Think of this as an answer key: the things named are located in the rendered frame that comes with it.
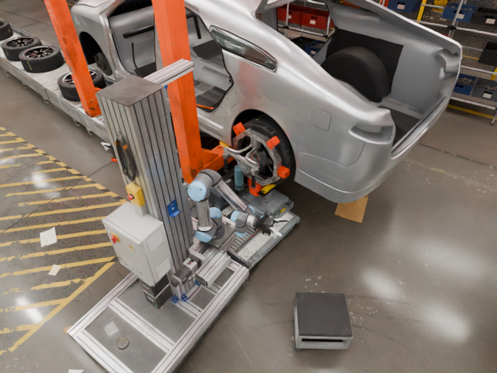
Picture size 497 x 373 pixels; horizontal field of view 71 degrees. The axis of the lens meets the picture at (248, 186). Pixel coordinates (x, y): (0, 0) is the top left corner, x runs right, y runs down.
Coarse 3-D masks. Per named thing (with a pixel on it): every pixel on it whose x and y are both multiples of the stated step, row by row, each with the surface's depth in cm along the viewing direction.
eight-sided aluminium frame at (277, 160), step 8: (248, 128) 314; (240, 136) 320; (256, 136) 305; (264, 136) 305; (264, 144) 303; (272, 152) 302; (280, 160) 306; (248, 176) 345; (256, 176) 343; (264, 184) 334
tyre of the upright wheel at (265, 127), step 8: (256, 120) 316; (264, 120) 314; (272, 120) 313; (256, 128) 312; (264, 128) 305; (272, 128) 306; (280, 128) 308; (272, 136) 303; (280, 136) 305; (280, 144) 302; (288, 144) 307; (280, 152) 307; (288, 152) 306; (288, 160) 308; (288, 168) 312; (288, 176) 327; (272, 184) 340
